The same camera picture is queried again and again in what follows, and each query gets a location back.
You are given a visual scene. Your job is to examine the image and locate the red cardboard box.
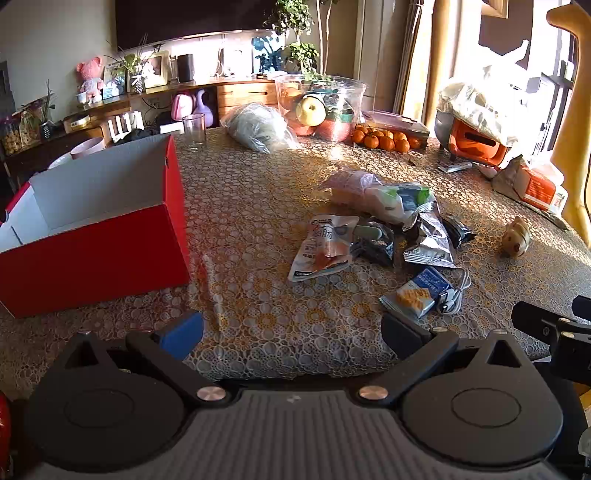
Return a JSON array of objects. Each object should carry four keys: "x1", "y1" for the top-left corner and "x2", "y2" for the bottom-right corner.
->
[{"x1": 0, "y1": 134, "x2": 192, "y2": 319}]

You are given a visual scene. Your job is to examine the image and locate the clear plastic bag grey contents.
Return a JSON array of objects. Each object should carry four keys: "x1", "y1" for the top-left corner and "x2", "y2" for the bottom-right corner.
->
[{"x1": 221, "y1": 102, "x2": 301, "y2": 154}]

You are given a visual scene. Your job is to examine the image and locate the clear drinking glass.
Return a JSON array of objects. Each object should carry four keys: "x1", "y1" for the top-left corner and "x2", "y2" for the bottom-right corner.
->
[{"x1": 182, "y1": 114, "x2": 206, "y2": 152}]

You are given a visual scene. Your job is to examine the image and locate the red apple in foam net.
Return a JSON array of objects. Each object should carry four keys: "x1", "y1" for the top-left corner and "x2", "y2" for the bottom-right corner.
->
[{"x1": 318, "y1": 117, "x2": 354, "y2": 143}]

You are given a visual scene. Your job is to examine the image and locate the pink mug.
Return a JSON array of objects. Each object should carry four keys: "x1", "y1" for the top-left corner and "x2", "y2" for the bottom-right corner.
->
[{"x1": 70, "y1": 137, "x2": 106, "y2": 160}]

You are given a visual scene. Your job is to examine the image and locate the white round desk device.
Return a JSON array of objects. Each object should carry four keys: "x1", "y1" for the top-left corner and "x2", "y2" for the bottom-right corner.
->
[{"x1": 219, "y1": 44, "x2": 254, "y2": 77}]

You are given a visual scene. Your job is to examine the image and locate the white photo frame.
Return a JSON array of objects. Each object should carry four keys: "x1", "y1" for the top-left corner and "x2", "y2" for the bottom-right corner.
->
[{"x1": 139, "y1": 51, "x2": 170, "y2": 88}]

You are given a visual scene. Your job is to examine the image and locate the white cable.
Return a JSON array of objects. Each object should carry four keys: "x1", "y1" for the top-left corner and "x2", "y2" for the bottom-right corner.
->
[{"x1": 434, "y1": 268, "x2": 472, "y2": 315}]

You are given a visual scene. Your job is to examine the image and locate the tall leafy houseplant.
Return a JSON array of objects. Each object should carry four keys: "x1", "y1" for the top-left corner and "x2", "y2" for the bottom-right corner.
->
[{"x1": 265, "y1": 0, "x2": 340, "y2": 77}]

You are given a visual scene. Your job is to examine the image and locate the pink small bag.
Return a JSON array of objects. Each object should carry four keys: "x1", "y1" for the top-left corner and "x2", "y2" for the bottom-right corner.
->
[{"x1": 171, "y1": 92, "x2": 195, "y2": 121}]

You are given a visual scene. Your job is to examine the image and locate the dark cloth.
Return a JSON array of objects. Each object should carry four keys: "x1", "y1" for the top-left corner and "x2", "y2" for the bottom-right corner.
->
[{"x1": 113, "y1": 127, "x2": 160, "y2": 146}]

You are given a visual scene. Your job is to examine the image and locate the clear plastic fruit tub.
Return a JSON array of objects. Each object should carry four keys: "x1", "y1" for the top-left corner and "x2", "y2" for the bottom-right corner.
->
[{"x1": 276, "y1": 74, "x2": 368, "y2": 144}]

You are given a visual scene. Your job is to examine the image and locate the snack jar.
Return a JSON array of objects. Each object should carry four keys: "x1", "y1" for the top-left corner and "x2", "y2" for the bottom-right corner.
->
[{"x1": 0, "y1": 115, "x2": 24, "y2": 155}]

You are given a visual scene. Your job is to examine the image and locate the beige curtain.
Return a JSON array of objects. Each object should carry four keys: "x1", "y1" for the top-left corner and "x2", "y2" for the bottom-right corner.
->
[{"x1": 402, "y1": 0, "x2": 462, "y2": 134}]

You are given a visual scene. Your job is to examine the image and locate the large crumpled plastic bag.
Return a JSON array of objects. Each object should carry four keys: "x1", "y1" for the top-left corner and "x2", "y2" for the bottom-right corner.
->
[{"x1": 436, "y1": 65, "x2": 541, "y2": 148}]

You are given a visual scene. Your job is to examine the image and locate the orange tissue pack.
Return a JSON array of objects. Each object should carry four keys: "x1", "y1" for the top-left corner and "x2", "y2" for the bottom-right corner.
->
[{"x1": 519, "y1": 164, "x2": 568, "y2": 213}]

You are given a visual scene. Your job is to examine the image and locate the blue cracker packet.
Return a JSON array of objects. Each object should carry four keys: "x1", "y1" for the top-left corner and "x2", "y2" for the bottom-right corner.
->
[{"x1": 379, "y1": 266, "x2": 451, "y2": 320}]

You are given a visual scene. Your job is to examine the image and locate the silver foil snack packet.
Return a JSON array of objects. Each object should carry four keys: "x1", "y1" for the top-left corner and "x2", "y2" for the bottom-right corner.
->
[{"x1": 402, "y1": 203, "x2": 458, "y2": 269}]

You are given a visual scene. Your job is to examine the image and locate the teal packets in tub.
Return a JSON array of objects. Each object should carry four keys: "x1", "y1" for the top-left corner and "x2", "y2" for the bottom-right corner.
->
[{"x1": 325, "y1": 92, "x2": 356, "y2": 123}]

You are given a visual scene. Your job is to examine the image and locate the small potted plant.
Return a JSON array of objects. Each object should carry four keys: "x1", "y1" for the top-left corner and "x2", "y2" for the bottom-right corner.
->
[{"x1": 105, "y1": 34, "x2": 162, "y2": 95}]

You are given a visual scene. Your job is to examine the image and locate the clear lidded plastic box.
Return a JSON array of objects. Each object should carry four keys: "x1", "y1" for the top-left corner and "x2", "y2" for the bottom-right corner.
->
[{"x1": 362, "y1": 110, "x2": 431, "y2": 139}]

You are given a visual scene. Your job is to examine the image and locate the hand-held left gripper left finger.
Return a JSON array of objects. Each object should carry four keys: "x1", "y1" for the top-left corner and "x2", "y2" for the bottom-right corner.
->
[{"x1": 65, "y1": 310, "x2": 232, "y2": 409}]

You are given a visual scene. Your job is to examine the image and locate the tall yellow stand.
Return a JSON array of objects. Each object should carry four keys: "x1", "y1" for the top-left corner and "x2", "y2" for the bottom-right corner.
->
[{"x1": 545, "y1": 0, "x2": 591, "y2": 245}]

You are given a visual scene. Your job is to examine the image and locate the yellow apple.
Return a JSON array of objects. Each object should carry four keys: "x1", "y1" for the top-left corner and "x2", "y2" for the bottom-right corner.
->
[{"x1": 295, "y1": 96, "x2": 328, "y2": 126}]

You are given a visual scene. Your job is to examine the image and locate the pink teddy bear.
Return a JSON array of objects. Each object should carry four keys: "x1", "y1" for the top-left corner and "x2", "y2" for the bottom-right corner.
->
[{"x1": 76, "y1": 56, "x2": 106, "y2": 104}]

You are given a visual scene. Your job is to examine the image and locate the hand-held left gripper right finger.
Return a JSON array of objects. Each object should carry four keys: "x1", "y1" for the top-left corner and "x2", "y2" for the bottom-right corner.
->
[{"x1": 355, "y1": 313, "x2": 532, "y2": 409}]

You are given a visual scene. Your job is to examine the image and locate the window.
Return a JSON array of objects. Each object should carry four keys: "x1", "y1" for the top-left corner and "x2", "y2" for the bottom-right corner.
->
[{"x1": 480, "y1": 0, "x2": 578, "y2": 153}]

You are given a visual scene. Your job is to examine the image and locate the pile of tangerines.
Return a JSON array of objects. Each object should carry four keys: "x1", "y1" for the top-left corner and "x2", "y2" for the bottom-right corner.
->
[{"x1": 350, "y1": 124, "x2": 423, "y2": 154}]

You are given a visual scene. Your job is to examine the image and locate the white router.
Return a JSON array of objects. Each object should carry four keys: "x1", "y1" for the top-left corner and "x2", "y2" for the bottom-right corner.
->
[{"x1": 105, "y1": 111, "x2": 145, "y2": 144}]

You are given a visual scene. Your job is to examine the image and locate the purple kettle shaped object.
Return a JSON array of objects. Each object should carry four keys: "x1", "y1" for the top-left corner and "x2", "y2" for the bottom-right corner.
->
[{"x1": 193, "y1": 89, "x2": 214, "y2": 129}]

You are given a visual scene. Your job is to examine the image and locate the patterned lace cloth desktop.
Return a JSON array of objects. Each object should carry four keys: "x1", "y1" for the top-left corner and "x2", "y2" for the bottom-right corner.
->
[{"x1": 0, "y1": 124, "x2": 591, "y2": 384}]

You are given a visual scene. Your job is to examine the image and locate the dark potted grass plant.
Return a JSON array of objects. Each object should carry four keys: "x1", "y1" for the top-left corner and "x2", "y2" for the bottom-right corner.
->
[{"x1": 39, "y1": 80, "x2": 58, "y2": 139}]

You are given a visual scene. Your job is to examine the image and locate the black snack packet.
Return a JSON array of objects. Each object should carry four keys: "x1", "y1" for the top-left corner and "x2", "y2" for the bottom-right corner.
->
[{"x1": 351, "y1": 231, "x2": 407, "y2": 268}]

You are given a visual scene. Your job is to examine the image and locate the wooden tv cabinet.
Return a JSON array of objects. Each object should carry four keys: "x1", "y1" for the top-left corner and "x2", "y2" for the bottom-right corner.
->
[{"x1": 0, "y1": 76, "x2": 296, "y2": 185}]

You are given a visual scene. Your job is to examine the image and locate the orange grey appliance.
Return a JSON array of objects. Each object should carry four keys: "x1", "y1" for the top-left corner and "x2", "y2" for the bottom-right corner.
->
[{"x1": 434, "y1": 106, "x2": 511, "y2": 168}]

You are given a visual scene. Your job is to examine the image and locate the small beige toy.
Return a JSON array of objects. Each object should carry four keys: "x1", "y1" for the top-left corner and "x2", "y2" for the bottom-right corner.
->
[{"x1": 502, "y1": 216, "x2": 533, "y2": 257}]

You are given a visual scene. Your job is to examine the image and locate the black television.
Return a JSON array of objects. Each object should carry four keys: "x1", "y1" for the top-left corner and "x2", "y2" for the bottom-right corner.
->
[{"x1": 115, "y1": 0, "x2": 287, "y2": 49}]

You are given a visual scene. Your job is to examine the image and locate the white orange snack pouch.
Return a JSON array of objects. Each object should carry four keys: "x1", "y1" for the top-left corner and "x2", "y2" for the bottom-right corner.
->
[{"x1": 287, "y1": 215, "x2": 360, "y2": 283}]

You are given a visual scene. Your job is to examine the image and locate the small black packet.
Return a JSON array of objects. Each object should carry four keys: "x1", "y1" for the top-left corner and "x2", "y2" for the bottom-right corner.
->
[{"x1": 441, "y1": 215, "x2": 476, "y2": 250}]

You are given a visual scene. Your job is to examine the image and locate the white green tissue packet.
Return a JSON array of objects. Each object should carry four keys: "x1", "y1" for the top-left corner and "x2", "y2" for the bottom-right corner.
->
[{"x1": 365, "y1": 182, "x2": 437, "y2": 227}]

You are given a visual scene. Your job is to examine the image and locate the purple printed snack packet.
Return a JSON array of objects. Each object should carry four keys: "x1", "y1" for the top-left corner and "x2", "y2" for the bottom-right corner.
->
[{"x1": 318, "y1": 168, "x2": 384, "y2": 206}]

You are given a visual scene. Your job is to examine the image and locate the blue leaf ornament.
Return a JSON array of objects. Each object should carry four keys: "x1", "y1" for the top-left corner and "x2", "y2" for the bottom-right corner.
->
[{"x1": 252, "y1": 36, "x2": 284, "y2": 75}]

